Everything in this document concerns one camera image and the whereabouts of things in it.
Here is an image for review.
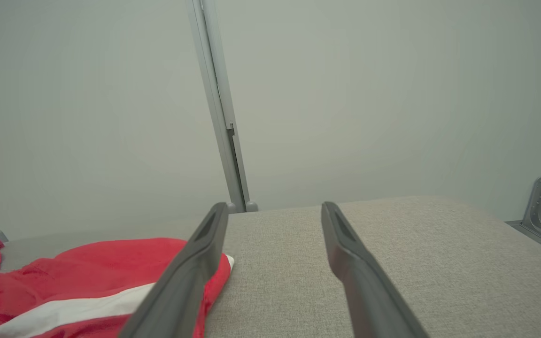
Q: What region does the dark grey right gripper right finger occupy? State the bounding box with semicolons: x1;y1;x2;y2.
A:
321;201;429;338

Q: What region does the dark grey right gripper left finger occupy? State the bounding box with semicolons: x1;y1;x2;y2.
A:
118;202;230;338

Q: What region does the red and white t-shirt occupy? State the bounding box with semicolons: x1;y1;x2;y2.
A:
0;237;235;338

